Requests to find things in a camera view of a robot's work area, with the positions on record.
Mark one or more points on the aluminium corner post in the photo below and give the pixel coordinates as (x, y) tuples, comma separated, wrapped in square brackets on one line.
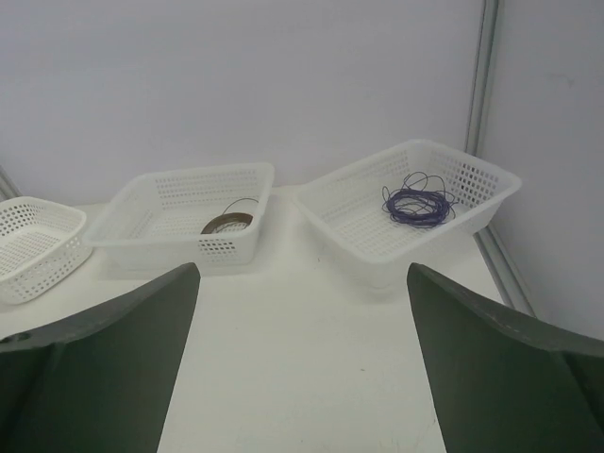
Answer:
[(7, 188), (512, 289)]

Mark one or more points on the white perforated left basket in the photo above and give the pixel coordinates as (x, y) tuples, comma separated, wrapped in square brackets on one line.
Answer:
[(41, 244)]

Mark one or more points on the right aluminium corner post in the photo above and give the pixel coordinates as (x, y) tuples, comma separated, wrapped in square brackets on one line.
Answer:
[(512, 289)]

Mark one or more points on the left aluminium corner post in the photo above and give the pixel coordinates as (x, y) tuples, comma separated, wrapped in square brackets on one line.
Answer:
[(7, 188)]

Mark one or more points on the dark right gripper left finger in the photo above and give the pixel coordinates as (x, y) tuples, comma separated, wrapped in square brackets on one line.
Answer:
[(100, 380)]

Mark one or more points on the white slotted middle basket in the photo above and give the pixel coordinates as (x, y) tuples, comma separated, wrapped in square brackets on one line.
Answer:
[(210, 216)]

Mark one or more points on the white perforated basket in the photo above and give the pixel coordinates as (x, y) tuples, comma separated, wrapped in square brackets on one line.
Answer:
[(41, 244), (405, 204)]

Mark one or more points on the white perforated right basket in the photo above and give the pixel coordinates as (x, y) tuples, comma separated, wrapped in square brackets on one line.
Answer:
[(405, 204)]

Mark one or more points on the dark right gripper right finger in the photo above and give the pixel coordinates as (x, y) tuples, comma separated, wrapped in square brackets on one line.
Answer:
[(501, 380)]

